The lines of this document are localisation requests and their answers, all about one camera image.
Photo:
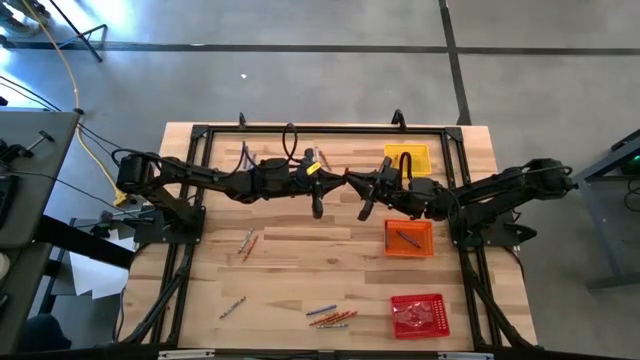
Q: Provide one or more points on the white paper sheet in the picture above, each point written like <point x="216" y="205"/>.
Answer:
<point x="92" y="277"/>

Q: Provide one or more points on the orange plastic basket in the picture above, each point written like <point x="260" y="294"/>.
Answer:
<point x="400" y="250"/>

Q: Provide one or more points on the black device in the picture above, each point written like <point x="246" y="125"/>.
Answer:
<point x="7" y="200"/>

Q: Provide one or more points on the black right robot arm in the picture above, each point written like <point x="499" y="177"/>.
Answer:
<point x="500" y="187"/>

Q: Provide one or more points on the black tripod stand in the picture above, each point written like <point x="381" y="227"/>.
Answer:
<point x="76" y="31"/>

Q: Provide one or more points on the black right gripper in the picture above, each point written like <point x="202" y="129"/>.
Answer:
<point x="395" y="192"/>

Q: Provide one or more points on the black table clamp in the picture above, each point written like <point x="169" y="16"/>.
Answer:
<point x="242" y="120"/>
<point x="398" y="119"/>

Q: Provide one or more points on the yellow plastic basket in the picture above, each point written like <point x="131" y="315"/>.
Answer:
<point x="420" y="160"/>

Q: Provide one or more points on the red plastic basket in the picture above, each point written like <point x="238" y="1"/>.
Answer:
<point x="440" y="320"/>

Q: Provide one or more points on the grey screw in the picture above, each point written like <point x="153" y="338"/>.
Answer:
<point x="407" y="239"/>

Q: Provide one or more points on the grey crayon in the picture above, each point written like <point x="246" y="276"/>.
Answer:
<point x="246" y="240"/>
<point x="332" y="326"/>
<point x="232" y="308"/>

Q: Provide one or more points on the dark grey desk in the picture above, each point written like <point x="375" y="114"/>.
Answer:
<point x="608" y="240"/>

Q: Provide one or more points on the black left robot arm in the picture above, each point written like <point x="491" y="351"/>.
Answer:
<point x="200" y="175"/>

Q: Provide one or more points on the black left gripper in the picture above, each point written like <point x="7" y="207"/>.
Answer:
<point x="307" y="181"/>

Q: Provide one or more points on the grey side table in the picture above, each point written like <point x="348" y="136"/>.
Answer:
<point x="45" y="125"/>

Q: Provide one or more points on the yellow tape tag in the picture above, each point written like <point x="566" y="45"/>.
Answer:
<point x="313" y="168"/>

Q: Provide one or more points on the black steel beam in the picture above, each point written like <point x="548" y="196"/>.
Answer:
<point x="90" y="245"/>

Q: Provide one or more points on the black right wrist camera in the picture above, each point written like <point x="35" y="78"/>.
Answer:
<point x="365" y="210"/>

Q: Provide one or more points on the black clamp tool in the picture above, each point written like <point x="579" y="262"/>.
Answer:
<point x="15" y="150"/>

